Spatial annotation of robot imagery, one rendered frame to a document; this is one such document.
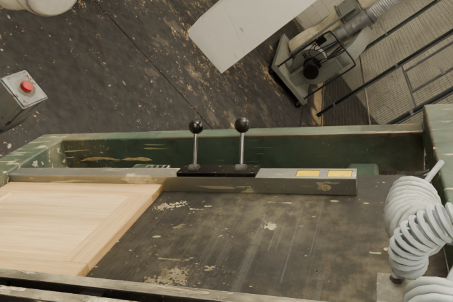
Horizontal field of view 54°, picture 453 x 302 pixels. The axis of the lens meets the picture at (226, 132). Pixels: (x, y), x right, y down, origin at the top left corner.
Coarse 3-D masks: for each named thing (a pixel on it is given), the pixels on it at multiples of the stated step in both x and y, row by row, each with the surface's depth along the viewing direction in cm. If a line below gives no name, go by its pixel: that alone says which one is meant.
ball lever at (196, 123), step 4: (192, 120) 110; (196, 120) 110; (200, 120) 111; (192, 124) 109; (196, 124) 109; (200, 124) 110; (192, 128) 109; (196, 128) 109; (200, 128) 110; (192, 132) 110; (196, 132) 110; (200, 132) 111; (196, 136) 110; (196, 140) 110; (196, 144) 110; (196, 148) 110; (196, 152) 110; (196, 156) 110; (196, 160) 109; (192, 164) 109; (196, 164) 109; (188, 168) 109; (192, 168) 108; (196, 168) 108
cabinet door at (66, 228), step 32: (0, 192) 121; (32, 192) 118; (64, 192) 115; (96, 192) 112; (128, 192) 109; (160, 192) 110; (0, 224) 104; (32, 224) 102; (64, 224) 99; (96, 224) 97; (128, 224) 96; (0, 256) 90; (32, 256) 89; (64, 256) 87; (96, 256) 86
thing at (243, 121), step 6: (240, 120) 105; (246, 120) 106; (240, 126) 105; (246, 126) 105; (240, 132) 106; (240, 138) 106; (240, 144) 106; (240, 150) 106; (240, 156) 105; (240, 162) 105; (240, 168) 104; (246, 168) 105
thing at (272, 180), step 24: (24, 168) 130; (48, 168) 127; (72, 168) 125; (96, 168) 122; (120, 168) 119; (144, 168) 117; (168, 168) 115; (240, 192) 105; (264, 192) 103; (288, 192) 101; (312, 192) 99; (336, 192) 97
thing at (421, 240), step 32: (416, 224) 48; (448, 224) 43; (416, 256) 46; (0, 288) 71; (32, 288) 72; (64, 288) 70; (96, 288) 68; (128, 288) 66; (160, 288) 65; (192, 288) 64; (384, 288) 53
